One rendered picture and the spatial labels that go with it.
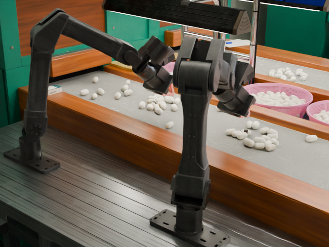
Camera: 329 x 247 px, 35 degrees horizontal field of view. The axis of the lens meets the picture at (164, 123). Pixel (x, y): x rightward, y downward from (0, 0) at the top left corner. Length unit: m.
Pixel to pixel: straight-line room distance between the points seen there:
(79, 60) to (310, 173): 1.06
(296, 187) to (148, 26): 1.33
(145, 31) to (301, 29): 2.29
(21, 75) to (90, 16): 0.39
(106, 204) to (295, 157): 0.55
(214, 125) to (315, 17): 2.84
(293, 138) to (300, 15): 2.91
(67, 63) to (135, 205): 0.85
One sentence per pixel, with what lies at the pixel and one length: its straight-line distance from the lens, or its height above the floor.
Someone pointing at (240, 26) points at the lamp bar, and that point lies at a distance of 1.61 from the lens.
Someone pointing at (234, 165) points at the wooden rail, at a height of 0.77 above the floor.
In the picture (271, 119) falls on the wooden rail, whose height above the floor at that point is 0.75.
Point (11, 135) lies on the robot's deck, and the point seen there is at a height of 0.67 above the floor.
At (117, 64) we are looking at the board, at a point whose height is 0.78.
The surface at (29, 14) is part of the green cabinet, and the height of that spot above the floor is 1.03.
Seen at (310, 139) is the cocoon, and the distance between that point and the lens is 1.63.
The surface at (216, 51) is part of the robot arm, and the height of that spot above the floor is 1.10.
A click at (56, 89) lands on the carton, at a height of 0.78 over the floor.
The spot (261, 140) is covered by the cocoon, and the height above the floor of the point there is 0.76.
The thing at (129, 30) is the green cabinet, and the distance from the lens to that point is 2.36.
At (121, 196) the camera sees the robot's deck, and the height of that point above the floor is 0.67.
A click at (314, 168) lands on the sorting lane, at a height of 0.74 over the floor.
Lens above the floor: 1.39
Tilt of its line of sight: 22 degrees down
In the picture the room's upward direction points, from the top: straight up
